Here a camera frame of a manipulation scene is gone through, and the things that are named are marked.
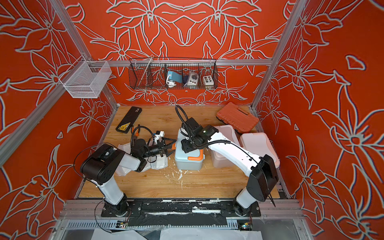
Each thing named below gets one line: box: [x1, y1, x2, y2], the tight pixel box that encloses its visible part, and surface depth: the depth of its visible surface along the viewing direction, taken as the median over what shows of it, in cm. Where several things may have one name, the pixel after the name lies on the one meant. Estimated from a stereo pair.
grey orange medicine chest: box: [171, 128, 205, 171], surface depth 78 cm
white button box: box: [203, 75, 214, 86], surface depth 96 cm
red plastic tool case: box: [216, 102, 260, 134], surface depth 107 cm
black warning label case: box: [115, 106, 143, 134], surface depth 112 cm
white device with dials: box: [187, 72, 199, 86], surface depth 93 cm
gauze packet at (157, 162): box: [150, 154, 168, 170], surface depth 89 cm
